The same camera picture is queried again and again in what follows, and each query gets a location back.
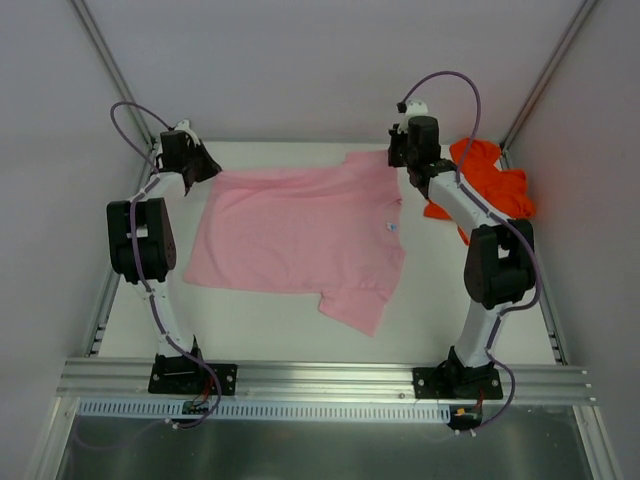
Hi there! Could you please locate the white slotted cable duct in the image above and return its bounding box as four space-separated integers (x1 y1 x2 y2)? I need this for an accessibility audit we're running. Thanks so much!
77 398 451 425

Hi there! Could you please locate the aluminium frame post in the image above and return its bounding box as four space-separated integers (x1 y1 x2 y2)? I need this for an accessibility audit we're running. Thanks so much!
500 0 600 151
68 0 154 147

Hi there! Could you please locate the pink t shirt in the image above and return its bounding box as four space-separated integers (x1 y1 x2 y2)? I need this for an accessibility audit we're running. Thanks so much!
184 151 405 336

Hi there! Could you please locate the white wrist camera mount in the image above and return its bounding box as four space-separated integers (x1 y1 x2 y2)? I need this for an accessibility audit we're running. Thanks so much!
174 119 201 145
397 99 429 129

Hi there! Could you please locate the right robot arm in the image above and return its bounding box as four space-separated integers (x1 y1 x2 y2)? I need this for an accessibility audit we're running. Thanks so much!
388 115 538 400

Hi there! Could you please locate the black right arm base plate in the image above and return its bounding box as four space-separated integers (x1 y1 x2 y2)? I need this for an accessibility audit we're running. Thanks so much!
412 364 504 400

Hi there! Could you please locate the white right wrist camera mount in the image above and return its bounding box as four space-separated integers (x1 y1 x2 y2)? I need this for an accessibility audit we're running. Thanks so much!
397 99 429 129

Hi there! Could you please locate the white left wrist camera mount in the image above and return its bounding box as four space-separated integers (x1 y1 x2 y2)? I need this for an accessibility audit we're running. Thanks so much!
174 119 201 145

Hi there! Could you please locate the aluminium frame post right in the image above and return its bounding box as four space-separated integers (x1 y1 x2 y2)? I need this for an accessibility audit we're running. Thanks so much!
500 0 600 151

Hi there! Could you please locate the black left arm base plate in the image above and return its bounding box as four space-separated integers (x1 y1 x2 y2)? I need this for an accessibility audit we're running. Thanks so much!
147 357 237 396

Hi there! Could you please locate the orange t shirt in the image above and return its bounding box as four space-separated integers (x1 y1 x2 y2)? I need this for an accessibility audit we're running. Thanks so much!
423 137 537 247

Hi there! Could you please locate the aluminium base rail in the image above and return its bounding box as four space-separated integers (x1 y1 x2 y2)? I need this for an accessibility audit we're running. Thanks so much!
56 357 598 406

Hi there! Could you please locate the aluminium frame post left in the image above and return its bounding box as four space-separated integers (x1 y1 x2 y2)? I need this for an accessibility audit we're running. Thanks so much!
68 0 154 147

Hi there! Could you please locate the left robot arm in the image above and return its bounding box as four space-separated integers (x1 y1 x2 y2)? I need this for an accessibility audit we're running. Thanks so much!
106 120 224 398

